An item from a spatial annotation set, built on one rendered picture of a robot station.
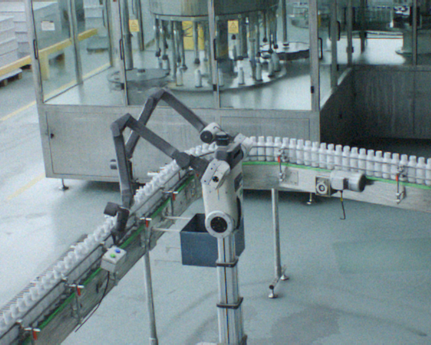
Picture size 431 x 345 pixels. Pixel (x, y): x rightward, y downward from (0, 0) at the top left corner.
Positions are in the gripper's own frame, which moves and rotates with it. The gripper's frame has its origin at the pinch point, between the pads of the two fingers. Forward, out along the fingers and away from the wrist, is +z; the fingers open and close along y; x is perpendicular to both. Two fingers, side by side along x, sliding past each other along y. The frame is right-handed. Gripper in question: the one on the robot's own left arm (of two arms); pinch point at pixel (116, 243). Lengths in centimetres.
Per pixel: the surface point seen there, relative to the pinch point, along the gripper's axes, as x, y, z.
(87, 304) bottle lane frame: -2.6, 11.2, 33.9
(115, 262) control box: 3.6, 3.8, 8.4
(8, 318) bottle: -16, 79, 11
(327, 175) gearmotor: 78, -171, -10
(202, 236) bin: 28, -74, 17
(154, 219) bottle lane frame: -6, -86, 25
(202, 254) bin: 31, -74, 28
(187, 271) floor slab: -2, -214, 126
